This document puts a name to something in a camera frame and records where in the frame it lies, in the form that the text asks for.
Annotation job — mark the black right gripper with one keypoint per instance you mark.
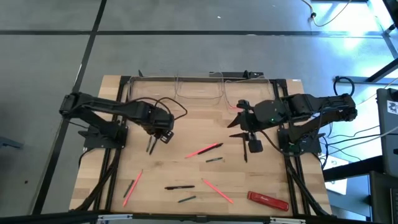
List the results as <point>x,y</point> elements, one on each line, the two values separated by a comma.
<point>264,113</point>

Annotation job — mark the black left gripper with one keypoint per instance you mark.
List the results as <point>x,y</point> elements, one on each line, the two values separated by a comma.
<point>161,119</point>

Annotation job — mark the green crayon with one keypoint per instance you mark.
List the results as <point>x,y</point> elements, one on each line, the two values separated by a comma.
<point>186,199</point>
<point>214,160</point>
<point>128,188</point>

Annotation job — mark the pink pencil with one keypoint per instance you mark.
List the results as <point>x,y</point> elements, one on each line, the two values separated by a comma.
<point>132,188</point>
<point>217,191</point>
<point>234,108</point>
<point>192,154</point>

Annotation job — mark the black marker pen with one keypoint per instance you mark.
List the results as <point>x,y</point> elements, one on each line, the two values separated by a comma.
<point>180,187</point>

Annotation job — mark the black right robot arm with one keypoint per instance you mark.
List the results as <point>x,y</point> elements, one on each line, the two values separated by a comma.
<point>326,104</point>

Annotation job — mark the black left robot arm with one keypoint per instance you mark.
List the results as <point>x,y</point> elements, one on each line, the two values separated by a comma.
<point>102,107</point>

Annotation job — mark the red stapler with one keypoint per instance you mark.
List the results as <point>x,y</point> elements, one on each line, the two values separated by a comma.
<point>267,201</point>

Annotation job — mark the black crossbar with silver brackets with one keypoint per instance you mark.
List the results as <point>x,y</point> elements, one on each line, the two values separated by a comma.
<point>199,217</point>

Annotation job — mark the white paper sheet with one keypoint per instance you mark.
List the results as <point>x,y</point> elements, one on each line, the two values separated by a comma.
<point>337,186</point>

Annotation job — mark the black metal beam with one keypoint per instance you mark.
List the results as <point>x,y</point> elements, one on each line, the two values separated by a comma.
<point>351,169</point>

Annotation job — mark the grey floor object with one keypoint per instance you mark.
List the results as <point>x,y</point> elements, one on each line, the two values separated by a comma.
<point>9,143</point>

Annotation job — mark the grey equipment cart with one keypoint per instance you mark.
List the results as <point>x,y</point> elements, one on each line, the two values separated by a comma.
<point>388,140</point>

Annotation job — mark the dark cabinet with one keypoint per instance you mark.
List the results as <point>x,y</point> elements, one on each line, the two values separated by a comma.
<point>384,202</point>

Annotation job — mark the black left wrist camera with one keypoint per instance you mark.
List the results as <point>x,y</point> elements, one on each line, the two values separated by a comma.
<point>168,137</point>

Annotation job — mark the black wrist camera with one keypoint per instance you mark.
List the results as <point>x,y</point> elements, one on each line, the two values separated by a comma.
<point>255,146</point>
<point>168,137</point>

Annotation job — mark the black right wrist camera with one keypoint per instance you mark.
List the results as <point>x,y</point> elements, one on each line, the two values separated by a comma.
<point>255,146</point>

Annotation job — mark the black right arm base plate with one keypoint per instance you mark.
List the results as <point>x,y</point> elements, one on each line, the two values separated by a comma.
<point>283,140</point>

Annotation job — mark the black bracket bar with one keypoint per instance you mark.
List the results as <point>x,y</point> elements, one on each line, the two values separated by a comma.
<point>236,74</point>

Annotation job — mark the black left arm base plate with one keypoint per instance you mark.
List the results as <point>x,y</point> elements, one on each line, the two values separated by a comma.
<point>93,141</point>

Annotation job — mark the black aluminium table frame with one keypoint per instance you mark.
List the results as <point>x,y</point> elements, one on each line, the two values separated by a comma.
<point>281,85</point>

